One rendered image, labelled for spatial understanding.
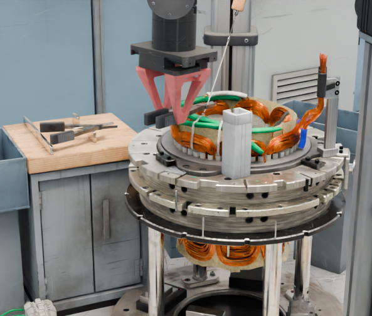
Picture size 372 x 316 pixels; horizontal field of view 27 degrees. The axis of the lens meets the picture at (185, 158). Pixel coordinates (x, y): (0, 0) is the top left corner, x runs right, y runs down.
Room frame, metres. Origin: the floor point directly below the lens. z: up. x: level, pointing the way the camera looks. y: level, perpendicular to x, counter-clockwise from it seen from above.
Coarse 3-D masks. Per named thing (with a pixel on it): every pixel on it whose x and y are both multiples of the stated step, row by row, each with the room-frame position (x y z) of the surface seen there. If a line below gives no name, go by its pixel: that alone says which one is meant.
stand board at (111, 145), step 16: (16, 128) 1.28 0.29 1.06; (128, 128) 1.29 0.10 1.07; (16, 144) 1.20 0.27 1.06; (32, 144) 1.20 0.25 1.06; (64, 144) 1.20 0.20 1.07; (80, 144) 1.20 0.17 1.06; (96, 144) 1.20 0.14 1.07; (112, 144) 1.20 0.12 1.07; (128, 144) 1.20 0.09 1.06; (32, 160) 1.13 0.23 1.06; (48, 160) 1.14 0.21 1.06; (64, 160) 1.15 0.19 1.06; (80, 160) 1.16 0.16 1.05; (96, 160) 1.17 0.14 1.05; (112, 160) 1.18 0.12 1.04
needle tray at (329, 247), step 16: (304, 112) 1.45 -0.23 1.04; (352, 112) 1.39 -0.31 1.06; (320, 128) 1.31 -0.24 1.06; (352, 128) 1.39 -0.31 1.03; (352, 144) 1.28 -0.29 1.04; (352, 160) 1.30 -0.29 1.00; (352, 176) 1.31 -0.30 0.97; (352, 192) 1.31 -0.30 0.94; (336, 224) 1.30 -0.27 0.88; (320, 240) 1.32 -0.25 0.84; (336, 240) 1.30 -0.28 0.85; (320, 256) 1.32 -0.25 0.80; (336, 256) 1.30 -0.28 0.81; (336, 272) 1.30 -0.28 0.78
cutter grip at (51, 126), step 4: (40, 124) 1.21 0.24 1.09; (44, 124) 1.22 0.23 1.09; (48, 124) 1.22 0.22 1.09; (52, 124) 1.22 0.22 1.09; (56, 124) 1.22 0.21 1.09; (60, 124) 1.22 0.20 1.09; (64, 124) 1.22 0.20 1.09; (40, 128) 1.21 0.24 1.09; (44, 128) 1.22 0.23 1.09; (48, 128) 1.22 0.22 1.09; (52, 128) 1.22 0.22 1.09; (56, 128) 1.22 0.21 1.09; (60, 128) 1.22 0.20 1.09; (64, 128) 1.22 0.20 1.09
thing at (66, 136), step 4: (60, 132) 1.17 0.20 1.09; (64, 132) 1.17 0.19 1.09; (68, 132) 1.17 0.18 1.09; (72, 132) 1.18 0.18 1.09; (52, 136) 1.15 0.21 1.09; (56, 136) 1.16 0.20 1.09; (60, 136) 1.16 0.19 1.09; (64, 136) 1.17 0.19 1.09; (68, 136) 1.17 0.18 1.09; (72, 136) 1.18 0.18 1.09; (52, 140) 1.15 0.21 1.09; (56, 140) 1.16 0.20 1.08; (60, 140) 1.16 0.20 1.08; (64, 140) 1.17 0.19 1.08; (68, 140) 1.17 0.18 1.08; (52, 144) 1.15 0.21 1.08
